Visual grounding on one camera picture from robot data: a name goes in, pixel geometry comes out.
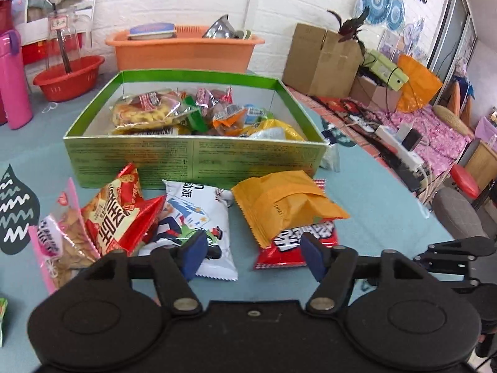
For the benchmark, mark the medium blue paper fan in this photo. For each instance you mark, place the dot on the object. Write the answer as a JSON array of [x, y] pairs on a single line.
[[397, 13]]

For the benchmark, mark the green cardboard box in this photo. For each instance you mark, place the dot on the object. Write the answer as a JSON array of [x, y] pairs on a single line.
[[155, 159]]

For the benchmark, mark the red plastic basin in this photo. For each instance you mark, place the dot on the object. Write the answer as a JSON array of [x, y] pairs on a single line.
[[68, 81]]

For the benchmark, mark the green shoe box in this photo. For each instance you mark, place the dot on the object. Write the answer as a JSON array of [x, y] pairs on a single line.
[[384, 68]]

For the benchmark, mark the orange bag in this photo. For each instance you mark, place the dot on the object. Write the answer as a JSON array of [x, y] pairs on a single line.
[[421, 81]]

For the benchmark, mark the black charger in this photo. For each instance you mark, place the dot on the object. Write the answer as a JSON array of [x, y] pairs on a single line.
[[411, 140]]

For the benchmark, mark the teal patterned tablecloth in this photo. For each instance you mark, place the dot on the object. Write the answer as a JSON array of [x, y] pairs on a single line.
[[369, 209]]

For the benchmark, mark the orange snack packet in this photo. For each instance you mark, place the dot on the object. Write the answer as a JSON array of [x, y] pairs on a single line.
[[279, 202]]

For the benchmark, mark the clear plastic bag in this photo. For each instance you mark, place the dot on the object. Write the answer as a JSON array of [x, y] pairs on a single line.
[[331, 157]]

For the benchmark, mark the pile of assorted snacks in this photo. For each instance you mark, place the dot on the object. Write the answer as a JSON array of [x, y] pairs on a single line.
[[202, 116]]

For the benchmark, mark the framed picture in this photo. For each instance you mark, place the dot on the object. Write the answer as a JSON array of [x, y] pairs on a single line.
[[389, 44]]

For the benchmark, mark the large cardboard box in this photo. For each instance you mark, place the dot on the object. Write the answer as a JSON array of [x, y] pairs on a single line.
[[318, 62]]

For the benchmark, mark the purple leafy plant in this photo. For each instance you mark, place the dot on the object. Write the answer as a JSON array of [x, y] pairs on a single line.
[[351, 27]]

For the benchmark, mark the small cardboard box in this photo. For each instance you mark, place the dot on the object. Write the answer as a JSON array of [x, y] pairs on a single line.
[[372, 93]]

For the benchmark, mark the red white-lettered snack packet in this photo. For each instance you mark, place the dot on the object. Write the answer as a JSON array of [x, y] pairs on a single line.
[[295, 248]]

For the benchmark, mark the steel pot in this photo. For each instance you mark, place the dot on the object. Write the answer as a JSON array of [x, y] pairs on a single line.
[[219, 29]]

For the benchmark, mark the green snack packet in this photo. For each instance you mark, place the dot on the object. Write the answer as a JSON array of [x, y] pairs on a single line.
[[2, 322]]

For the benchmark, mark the orange plastic basin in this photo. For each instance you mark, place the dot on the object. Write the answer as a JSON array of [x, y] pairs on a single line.
[[182, 52]]

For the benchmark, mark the small green bowl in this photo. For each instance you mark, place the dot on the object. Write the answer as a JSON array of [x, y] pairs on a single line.
[[244, 35]]

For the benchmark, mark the red stool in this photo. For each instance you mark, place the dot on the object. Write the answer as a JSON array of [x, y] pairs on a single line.
[[466, 180]]

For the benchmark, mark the blue round plate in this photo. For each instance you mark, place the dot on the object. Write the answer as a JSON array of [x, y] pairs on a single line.
[[151, 31]]

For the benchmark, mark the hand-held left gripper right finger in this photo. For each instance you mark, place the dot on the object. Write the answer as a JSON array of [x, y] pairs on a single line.
[[310, 252]]

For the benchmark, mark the pink thermos bottle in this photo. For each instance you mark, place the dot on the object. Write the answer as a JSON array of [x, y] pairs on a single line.
[[13, 85]]

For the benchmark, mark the red yellow chip packet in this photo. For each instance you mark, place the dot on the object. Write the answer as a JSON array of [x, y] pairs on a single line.
[[116, 213]]

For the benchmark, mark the blue white paper ornaments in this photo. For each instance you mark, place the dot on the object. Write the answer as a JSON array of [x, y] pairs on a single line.
[[414, 33]]

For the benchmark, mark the clear glass jar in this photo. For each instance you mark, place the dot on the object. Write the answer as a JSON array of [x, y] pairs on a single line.
[[72, 42]]

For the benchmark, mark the red plaid cloth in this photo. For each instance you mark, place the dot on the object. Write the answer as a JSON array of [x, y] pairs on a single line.
[[334, 124]]

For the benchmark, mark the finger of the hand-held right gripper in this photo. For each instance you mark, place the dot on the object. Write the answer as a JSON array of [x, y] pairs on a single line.
[[466, 245], [446, 268]]

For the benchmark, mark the pink floral bed sheet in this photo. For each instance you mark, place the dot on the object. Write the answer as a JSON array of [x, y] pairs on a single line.
[[442, 143]]

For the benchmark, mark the red envelopes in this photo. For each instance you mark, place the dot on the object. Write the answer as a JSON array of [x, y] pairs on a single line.
[[343, 105]]

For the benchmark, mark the wooden cabinet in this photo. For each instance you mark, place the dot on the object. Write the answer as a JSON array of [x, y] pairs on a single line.
[[481, 167]]

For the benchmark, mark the white cartoon snack packet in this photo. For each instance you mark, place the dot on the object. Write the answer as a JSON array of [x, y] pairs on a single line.
[[194, 206]]

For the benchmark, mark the glass sliding door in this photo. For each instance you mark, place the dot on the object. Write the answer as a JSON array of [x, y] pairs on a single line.
[[454, 39]]

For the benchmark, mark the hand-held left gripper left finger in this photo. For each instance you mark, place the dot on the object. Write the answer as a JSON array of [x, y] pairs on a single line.
[[196, 250]]

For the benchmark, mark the white wall pipe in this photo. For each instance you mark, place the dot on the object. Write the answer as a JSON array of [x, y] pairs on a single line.
[[251, 0]]

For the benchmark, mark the woven straw cushion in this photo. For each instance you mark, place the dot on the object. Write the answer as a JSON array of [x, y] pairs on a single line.
[[452, 118]]

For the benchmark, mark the red box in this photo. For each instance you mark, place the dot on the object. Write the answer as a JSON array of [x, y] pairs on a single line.
[[37, 52]]

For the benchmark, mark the pink biscuit packet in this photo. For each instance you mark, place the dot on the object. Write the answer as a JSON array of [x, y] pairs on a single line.
[[66, 241]]

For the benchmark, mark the grey stool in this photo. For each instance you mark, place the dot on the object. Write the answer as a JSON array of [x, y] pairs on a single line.
[[458, 213]]

